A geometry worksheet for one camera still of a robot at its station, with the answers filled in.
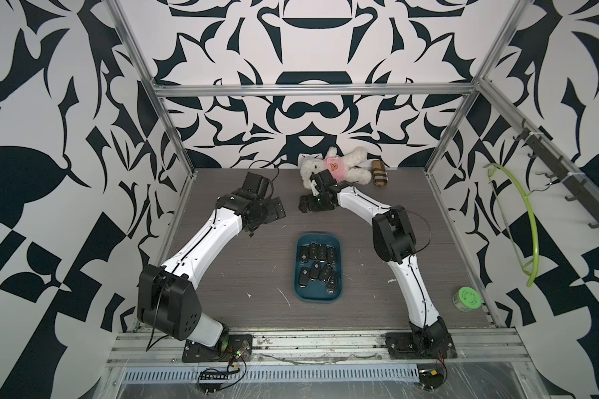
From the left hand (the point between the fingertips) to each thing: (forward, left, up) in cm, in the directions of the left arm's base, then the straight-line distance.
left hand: (270, 209), depth 84 cm
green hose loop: (-25, -70, +3) cm, 74 cm away
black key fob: (-8, -15, -16) cm, 23 cm away
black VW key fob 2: (-17, -11, -17) cm, 26 cm away
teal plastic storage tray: (-21, -14, -19) cm, 32 cm away
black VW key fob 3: (-16, -19, -16) cm, 29 cm away
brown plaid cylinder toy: (+29, -48, -15) cm, 58 cm away
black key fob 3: (-15, -15, -17) cm, 27 cm away
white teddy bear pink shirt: (+29, -31, -11) cm, 43 cm away
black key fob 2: (-8, -18, -16) cm, 25 cm away
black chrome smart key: (-20, -20, -16) cm, 32 cm away
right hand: (+14, -14, -15) cm, 25 cm away
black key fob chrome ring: (-10, -21, -16) cm, 28 cm away
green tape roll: (-27, -61, -13) cm, 68 cm away
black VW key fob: (-9, -11, -16) cm, 21 cm away
